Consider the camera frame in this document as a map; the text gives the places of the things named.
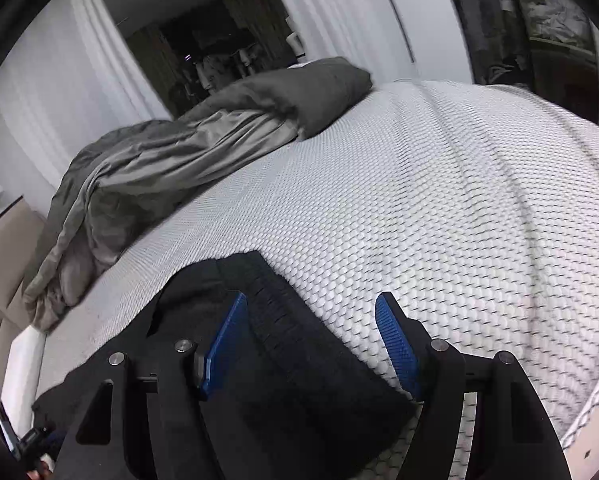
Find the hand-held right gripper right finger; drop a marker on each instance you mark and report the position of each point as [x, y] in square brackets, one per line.
[397, 345]

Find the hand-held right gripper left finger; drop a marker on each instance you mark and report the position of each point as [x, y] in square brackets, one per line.
[225, 342]

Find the black pants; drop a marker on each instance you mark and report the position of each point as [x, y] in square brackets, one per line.
[289, 385]

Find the bed with white honeycomb cover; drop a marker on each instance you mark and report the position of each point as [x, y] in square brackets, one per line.
[429, 185]

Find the beige headboard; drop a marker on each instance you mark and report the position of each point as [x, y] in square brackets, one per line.
[4, 270]

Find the grey blanket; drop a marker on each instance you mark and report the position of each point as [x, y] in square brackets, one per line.
[179, 160]

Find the white curtain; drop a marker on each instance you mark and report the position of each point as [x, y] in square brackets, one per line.
[54, 110]

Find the pile of pale clothes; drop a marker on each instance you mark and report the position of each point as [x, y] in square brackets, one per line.
[554, 15]

